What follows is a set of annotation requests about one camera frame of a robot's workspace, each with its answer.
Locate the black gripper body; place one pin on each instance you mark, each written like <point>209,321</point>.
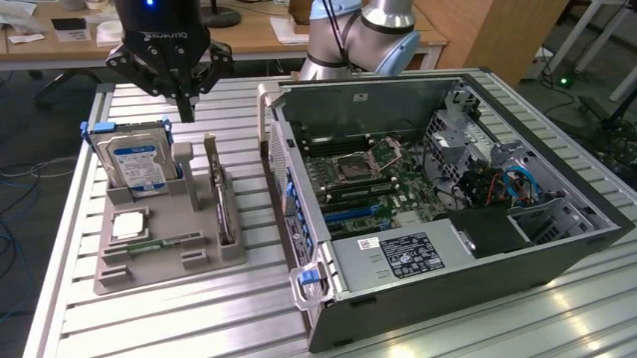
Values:
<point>164,33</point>

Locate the graphics card with fan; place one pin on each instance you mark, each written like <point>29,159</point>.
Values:
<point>219,186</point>

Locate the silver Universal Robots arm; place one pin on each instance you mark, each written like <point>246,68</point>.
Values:
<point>358,41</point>

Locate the wooden desk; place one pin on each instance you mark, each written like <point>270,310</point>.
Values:
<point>248,37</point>

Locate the white box with tape roll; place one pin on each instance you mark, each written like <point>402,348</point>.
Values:
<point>108,33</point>

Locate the black round lamp base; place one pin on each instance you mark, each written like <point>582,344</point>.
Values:
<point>226,16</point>

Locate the white paper stack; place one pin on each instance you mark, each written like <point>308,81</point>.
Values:
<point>286,33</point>

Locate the black chair base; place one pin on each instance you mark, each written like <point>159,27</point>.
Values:
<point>59,85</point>

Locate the white box with black top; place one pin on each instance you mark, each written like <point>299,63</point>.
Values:
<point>71,30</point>

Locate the grey cup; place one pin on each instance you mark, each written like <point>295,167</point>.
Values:
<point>72,4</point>

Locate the brown cardboard box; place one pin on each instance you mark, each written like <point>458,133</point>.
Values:
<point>298,11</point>

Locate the white paper card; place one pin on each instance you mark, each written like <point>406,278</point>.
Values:
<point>24,38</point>

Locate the hard disk with blue label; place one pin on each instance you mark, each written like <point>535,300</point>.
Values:
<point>133,160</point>

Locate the blue slot retention clip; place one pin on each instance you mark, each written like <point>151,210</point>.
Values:
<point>307,243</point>
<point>287,182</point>
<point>296,207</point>
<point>302,225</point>

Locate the CPU socket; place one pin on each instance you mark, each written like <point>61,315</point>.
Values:
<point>355,166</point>

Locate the silver CPU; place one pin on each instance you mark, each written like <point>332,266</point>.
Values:
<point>128,225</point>

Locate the open socket cover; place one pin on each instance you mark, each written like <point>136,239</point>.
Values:
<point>387,153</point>

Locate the grey parts rack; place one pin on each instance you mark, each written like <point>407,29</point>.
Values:
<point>173,223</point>

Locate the RAM stick with white label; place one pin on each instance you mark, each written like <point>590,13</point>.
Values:
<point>360,192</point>

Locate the green RAM stick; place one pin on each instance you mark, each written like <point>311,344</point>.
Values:
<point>159,244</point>

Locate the blue expansion slot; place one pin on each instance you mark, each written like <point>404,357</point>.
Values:
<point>348,213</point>

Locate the tall metal disk bay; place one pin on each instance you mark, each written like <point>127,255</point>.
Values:
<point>455,141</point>

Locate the green motherboard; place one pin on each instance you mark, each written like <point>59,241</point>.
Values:
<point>410,195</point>

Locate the wooden cabinet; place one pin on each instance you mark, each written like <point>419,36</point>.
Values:
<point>497,37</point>

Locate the blue case release latch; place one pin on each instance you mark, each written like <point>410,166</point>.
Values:
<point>307,277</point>

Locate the grey power supply unit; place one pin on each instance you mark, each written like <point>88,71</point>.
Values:
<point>358,268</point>

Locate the device with green light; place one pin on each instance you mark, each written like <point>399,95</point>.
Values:
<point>565,81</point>

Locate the open black PC case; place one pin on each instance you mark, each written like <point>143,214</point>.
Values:
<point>447,283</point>

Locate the low metal disk bay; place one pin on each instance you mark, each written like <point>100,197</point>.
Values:
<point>547,220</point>

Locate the black floor stand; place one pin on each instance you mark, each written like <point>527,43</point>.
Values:
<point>611,119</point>

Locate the blue disk carrier bracket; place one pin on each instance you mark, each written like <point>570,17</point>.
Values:
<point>101,128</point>

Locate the white table frame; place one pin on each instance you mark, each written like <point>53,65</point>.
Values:
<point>586,33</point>

